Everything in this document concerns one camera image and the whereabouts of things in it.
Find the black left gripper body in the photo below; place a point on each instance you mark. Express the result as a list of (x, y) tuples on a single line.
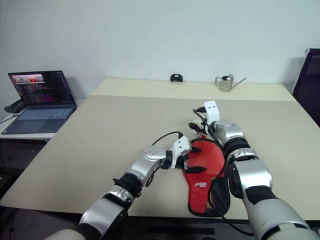
[(183, 162)]

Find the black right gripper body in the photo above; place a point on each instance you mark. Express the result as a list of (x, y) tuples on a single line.
[(205, 127)]

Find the red and black paddle case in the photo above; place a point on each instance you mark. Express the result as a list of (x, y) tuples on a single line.
[(207, 160)]

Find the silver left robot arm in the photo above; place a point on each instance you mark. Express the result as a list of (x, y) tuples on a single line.
[(142, 170)]

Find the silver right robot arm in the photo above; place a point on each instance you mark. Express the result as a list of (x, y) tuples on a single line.
[(252, 172)]

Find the stainless steel watering can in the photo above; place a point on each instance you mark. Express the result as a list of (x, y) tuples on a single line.
[(226, 83)]

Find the small black round holder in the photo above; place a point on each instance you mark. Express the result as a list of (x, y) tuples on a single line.
[(177, 78)]

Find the black office chair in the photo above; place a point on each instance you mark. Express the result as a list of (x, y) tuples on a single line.
[(308, 82)]

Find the beige rounded shape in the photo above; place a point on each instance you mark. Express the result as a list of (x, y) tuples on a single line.
[(65, 235)]

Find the open grey laptop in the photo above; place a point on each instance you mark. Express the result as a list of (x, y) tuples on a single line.
[(42, 110)]

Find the white side table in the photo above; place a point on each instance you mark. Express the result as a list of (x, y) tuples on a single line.
[(7, 136)]

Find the black handheld controller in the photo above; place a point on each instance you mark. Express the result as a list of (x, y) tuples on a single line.
[(13, 107)]

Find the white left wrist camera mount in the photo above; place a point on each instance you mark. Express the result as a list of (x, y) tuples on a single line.
[(181, 147)]

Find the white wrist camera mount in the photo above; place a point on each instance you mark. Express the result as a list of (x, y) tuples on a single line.
[(181, 147), (212, 111)]

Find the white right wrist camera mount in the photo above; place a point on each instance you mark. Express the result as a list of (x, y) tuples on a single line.
[(212, 111)]

